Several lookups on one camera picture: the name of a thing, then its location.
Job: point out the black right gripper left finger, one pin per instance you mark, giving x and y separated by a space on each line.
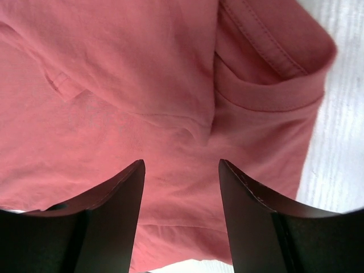
92 232

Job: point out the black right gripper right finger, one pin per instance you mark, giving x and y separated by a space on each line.
269 232

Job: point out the pink t shirt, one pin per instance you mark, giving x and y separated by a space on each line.
88 87

